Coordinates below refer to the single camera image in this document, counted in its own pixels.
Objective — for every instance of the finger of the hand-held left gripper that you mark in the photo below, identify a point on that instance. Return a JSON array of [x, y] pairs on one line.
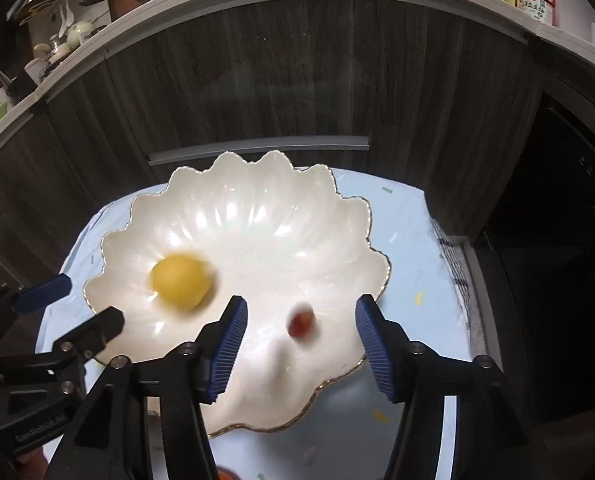
[[95, 327], [45, 291]]

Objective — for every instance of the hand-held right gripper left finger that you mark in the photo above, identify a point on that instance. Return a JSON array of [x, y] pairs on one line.
[[222, 355]]

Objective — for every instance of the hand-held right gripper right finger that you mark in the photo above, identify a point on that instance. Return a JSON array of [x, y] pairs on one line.
[[377, 355]]

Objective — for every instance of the small red fruit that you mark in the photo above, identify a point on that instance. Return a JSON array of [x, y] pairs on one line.
[[300, 322]]

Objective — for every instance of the yellow lemon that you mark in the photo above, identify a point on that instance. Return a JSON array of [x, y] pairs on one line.
[[180, 280]]

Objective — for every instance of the large orange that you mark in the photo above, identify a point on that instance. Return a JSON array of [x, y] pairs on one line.
[[227, 474]]

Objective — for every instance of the white scalloped bowl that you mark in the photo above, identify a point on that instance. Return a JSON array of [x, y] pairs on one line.
[[257, 240]]

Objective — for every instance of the person's left hand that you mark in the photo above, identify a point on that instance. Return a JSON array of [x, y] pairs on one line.
[[30, 466]]

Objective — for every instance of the light blue patterned tablecloth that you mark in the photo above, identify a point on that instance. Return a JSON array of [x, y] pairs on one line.
[[417, 270]]

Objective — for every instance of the white checked cloth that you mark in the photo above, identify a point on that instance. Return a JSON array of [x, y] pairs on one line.
[[452, 280]]

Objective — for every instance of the white cup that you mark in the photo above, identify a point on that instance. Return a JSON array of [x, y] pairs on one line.
[[35, 71]]

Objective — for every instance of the black built-in appliance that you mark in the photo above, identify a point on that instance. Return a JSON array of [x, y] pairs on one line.
[[552, 210]]

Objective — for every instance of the glass teapot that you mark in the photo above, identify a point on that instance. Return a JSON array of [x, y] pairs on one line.
[[60, 49]]

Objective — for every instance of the white teapot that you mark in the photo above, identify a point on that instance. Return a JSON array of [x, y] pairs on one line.
[[81, 32]]

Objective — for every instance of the white spoons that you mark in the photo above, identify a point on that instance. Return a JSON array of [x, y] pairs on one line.
[[67, 15]]

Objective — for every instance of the dark wood kitchen cabinet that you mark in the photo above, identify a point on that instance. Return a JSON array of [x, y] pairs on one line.
[[277, 75]]

